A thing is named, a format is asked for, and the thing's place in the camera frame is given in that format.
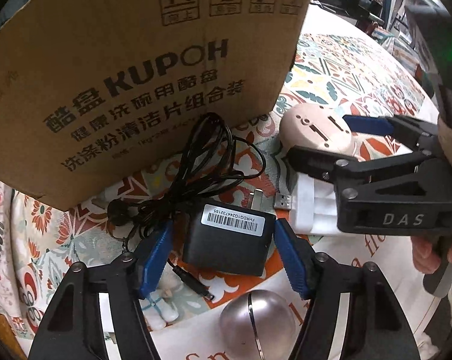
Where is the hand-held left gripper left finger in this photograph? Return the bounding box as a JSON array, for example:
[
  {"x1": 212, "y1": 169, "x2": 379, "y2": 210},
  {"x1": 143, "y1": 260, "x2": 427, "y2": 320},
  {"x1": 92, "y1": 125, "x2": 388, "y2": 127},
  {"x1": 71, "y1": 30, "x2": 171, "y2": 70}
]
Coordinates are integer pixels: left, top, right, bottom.
[{"x1": 27, "y1": 219, "x2": 174, "y2": 360}]

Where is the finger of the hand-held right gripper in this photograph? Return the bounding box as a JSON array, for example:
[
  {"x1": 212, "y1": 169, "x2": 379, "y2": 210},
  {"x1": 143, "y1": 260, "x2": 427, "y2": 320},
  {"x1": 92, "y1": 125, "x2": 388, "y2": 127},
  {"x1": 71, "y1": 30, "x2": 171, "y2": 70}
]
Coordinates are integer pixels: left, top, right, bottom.
[
  {"x1": 342, "y1": 114, "x2": 441, "y2": 154},
  {"x1": 285, "y1": 145, "x2": 452, "y2": 238}
]

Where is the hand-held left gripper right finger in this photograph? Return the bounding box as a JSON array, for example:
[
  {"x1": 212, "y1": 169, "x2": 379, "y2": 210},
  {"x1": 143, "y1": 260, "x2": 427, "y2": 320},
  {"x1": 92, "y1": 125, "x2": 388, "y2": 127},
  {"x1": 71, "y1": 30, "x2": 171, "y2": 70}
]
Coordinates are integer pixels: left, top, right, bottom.
[{"x1": 273, "y1": 217, "x2": 422, "y2": 360}]

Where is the pink round plug adapter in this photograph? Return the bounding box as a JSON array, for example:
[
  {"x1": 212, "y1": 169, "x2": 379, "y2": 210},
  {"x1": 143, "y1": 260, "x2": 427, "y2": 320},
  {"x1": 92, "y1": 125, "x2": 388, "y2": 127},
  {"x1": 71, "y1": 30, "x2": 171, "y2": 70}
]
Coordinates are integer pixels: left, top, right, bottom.
[{"x1": 279, "y1": 103, "x2": 357, "y2": 158}]

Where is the black power adapter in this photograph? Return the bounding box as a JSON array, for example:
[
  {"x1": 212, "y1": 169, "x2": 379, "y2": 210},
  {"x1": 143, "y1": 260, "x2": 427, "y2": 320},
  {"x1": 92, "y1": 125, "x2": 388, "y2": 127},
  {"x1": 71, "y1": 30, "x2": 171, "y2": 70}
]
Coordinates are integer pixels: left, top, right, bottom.
[{"x1": 182, "y1": 189, "x2": 277, "y2": 277}]

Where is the black cable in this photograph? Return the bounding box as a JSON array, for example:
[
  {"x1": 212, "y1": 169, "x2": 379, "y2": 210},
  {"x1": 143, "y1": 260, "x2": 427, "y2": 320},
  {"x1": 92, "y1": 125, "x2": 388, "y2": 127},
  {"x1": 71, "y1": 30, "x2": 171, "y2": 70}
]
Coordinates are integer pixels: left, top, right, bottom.
[{"x1": 108, "y1": 112, "x2": 268, "y2": 302}]

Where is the brown cardboard box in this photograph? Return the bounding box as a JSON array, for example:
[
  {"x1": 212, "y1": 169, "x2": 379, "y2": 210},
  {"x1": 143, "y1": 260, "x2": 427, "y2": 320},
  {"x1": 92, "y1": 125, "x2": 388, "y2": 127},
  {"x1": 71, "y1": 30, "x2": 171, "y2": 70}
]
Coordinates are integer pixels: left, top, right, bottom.
[{"x1": 0, "y1": 0, "x2": 318, "y2": 212}]

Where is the person's right hand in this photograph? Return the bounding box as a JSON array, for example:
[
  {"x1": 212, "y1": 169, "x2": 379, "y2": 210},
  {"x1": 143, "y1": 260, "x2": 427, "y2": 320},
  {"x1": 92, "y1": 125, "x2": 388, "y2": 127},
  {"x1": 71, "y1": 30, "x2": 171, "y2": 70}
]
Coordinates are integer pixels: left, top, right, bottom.
[{"x1": 412, "y1": 117, "x2": 452, "y2": 275}]

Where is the patterned table cloth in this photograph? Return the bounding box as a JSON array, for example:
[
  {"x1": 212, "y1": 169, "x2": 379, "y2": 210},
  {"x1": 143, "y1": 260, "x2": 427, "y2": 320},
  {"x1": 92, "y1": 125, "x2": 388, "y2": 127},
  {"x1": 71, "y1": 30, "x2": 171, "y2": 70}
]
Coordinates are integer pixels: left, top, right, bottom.
[{"x1": 0, "y1": 32, "x2": 452, "y2": 360}]

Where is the small white figurine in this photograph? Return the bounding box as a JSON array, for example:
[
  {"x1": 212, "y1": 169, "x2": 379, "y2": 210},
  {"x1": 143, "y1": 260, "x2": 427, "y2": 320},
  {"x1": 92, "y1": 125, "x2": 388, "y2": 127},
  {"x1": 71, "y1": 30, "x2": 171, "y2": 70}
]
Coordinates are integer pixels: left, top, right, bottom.
[{"x1": 143, "y1": 266, "x2": 183, "y2": 331}]

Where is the white battery charger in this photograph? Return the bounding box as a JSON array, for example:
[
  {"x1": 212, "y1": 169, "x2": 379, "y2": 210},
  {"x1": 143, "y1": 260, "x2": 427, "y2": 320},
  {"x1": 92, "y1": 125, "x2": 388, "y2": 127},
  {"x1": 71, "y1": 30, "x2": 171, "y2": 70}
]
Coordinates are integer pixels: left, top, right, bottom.
[{"x1": 273, "y1": 174, "x2": 347, "y2": 238}]

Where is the wooden chair patterned cushion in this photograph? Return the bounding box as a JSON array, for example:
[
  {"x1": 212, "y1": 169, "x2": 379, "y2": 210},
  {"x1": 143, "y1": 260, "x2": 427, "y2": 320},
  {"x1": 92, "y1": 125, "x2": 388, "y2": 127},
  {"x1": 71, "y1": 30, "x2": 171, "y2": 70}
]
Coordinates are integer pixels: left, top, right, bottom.
[{"x1": 361, "y1": 20, "x2": 396, "y2": 55}]

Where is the silver metal ball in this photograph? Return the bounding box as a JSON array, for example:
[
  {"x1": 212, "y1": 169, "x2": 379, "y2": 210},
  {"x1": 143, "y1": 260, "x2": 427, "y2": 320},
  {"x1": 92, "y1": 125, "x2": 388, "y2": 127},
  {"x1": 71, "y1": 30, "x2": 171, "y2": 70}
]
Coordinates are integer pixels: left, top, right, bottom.
[{"x1": 218, "y1": 289, "x2": 299, "y2": 360}]

